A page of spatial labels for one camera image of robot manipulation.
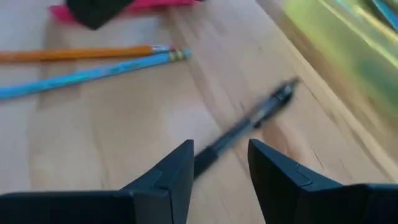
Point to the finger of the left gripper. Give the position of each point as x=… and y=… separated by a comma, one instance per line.
x=93, y=12

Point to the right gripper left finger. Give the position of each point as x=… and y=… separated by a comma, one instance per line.
x=93, y=208

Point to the orange pencil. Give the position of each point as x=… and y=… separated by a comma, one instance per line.
x=77, y=53

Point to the yellow-green translucent supply box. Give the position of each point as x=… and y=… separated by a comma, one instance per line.
x=342, y=46

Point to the black pen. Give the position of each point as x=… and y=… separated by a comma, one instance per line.
x=248, y=121

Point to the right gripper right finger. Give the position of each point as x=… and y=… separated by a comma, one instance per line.
x=311, y=202

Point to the blue plastic item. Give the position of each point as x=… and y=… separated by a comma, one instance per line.
x=387, y=14

